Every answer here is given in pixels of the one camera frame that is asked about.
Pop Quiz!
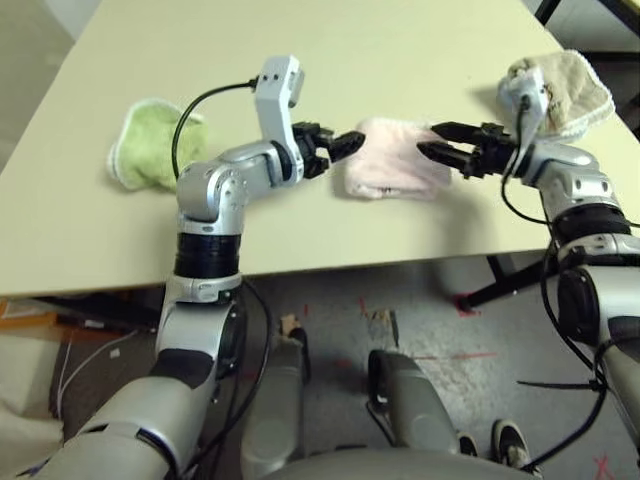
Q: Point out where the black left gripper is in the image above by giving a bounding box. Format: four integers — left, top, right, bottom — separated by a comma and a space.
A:
292, 120, 366, 181

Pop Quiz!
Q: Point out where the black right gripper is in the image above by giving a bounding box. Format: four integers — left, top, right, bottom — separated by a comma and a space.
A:
417, 120, 517, 181

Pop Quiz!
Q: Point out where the pink towel with embroidery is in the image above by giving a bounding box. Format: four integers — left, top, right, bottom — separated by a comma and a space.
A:
333, 116, 454, 201

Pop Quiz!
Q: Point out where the beige towel with white edge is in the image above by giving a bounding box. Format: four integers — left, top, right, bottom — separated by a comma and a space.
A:
504, 48, 617, 141

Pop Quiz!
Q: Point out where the green towel with white edge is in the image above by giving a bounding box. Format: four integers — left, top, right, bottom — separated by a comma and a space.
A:
106, 99, 210, 192

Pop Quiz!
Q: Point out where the black table leg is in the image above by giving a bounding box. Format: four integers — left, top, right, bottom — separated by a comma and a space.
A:
464, 252, 549, 309

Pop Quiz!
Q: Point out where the silver robot right leg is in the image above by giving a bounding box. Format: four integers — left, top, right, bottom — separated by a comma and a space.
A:
367, 349, 461, 456

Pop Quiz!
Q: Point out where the silver robot leg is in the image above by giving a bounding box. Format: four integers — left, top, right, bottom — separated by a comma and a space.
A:
367, 349, 461, 456
239, 327, 311, 476

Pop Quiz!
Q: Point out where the silver robot left leg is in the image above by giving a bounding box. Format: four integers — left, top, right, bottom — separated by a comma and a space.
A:
239, 327, 311, 476

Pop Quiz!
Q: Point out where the silver robot torso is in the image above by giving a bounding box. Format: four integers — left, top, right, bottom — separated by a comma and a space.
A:
269, 447, 546, 480

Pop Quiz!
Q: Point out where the orange cardboard box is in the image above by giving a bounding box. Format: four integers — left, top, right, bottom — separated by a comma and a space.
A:
0, 298, 56, 332

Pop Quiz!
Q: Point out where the beige cloth bag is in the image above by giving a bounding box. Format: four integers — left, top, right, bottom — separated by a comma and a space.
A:
0, 334, 66, 476

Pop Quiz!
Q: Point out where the black right camera cable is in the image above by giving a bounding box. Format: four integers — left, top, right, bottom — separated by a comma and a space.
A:
499, 97, 609, 381

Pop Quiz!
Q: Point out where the black camera cable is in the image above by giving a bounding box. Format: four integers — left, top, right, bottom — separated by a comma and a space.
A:
499, 97, 609, 381
171, 79, 259, 181

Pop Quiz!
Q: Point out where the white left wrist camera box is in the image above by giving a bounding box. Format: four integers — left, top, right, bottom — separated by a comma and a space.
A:
252, 55, 307, 174

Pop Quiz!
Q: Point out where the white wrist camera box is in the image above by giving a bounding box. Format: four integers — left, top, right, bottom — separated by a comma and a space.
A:
252, 55, 307, 174
497, 67, 551, 166

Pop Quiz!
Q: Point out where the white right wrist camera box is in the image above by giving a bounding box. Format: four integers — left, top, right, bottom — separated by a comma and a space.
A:
497, 67, 551, 166

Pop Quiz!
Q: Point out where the black left camera cable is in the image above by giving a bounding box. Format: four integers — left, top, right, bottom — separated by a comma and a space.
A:
171, 79, 259, 181

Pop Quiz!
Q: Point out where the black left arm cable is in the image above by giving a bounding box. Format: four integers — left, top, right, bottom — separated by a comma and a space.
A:
189, 279, 274, 480

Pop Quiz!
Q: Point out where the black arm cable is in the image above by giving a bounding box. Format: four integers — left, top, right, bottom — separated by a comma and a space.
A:
189, 279, 274, 480
529, 384, 609, 469

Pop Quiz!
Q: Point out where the black cable tie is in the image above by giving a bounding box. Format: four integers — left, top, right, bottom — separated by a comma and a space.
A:
517, 377, 609, 396

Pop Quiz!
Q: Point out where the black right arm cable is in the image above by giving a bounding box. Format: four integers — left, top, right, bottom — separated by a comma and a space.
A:
529, 384, 609, 469

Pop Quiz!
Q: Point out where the thin white cable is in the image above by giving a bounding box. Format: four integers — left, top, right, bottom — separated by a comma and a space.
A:
57, 329, 139, 419

